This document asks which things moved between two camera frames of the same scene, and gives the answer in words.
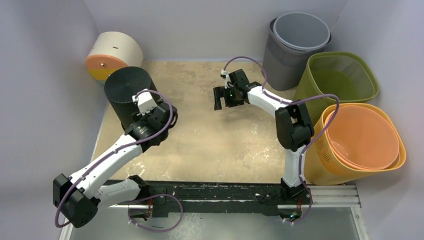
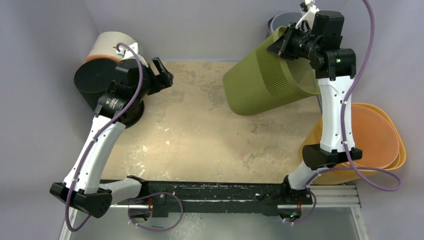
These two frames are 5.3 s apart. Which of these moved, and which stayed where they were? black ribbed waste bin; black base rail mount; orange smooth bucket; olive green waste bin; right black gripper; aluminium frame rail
Moved: black ribbed waste bin; olive green waste bin; right black gripper
Stayed: aluminium frame rail; black base rail mount; orange smooth bucket
